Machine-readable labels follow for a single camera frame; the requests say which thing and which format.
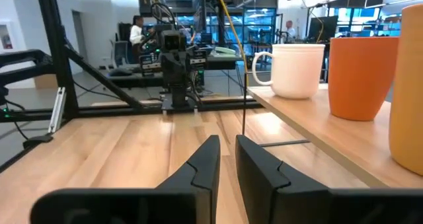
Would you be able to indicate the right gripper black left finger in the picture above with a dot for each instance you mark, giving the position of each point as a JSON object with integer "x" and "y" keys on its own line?
{"x": 198, "y": 184}

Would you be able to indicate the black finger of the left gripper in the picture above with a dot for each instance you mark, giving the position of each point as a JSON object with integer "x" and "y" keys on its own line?
{"x": 179, "y": 68}
{"x": 168, "y": 68}

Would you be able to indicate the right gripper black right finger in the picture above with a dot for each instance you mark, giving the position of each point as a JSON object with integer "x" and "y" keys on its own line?
{"x": 264, "y": 191}

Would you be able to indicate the white ceramic mug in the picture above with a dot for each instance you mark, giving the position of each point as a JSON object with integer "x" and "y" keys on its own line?
{"x": 297, "y": 72}

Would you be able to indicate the orange cup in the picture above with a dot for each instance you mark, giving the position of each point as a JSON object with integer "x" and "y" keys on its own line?
{"x": 360, "y": 82}

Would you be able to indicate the tall yellow cup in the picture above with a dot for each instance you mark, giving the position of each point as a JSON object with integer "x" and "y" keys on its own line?
{"x": 409, "y": 101}

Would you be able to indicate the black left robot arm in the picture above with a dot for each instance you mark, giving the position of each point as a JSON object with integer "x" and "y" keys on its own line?
{"x": 178, "y": 92}

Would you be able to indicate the wooden shelf with black legs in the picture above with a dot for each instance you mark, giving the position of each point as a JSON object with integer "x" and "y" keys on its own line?
{"x": 330, "y": 134}

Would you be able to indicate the person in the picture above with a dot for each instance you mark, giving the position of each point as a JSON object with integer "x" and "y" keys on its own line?
{"x": 291, "y": 30}
{"x": 136, "y": 35}

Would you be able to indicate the grey office chair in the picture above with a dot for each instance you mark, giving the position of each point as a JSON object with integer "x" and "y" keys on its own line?
{"x": 120, "y": 52}

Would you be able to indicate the brown cardboard box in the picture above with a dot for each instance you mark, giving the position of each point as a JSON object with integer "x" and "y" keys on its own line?
{"x": 44, "y": 82}

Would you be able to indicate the black clamp foot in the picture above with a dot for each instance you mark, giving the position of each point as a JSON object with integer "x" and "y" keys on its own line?
{"x": 38, "y": 140}

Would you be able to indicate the black monitor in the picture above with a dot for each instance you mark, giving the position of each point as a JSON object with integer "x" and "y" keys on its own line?
{"x": 324, "y": 27}

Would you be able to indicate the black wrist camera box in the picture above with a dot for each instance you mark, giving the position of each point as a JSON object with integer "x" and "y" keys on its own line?
{"x": 173, "y": 40}

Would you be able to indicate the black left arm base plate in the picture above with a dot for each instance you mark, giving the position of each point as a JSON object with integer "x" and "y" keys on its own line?
{"x": 180, "y": 109}

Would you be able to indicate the black metal table frame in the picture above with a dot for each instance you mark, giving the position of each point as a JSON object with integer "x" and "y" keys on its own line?
{"x": 56, "y": 52}

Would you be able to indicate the silver aluminium bracket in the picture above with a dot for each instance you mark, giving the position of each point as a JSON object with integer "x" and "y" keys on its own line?
{"x": 57, "y": 110}

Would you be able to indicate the framed wall picture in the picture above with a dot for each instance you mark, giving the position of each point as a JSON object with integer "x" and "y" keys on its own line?
{"x": 6, "y": 37}

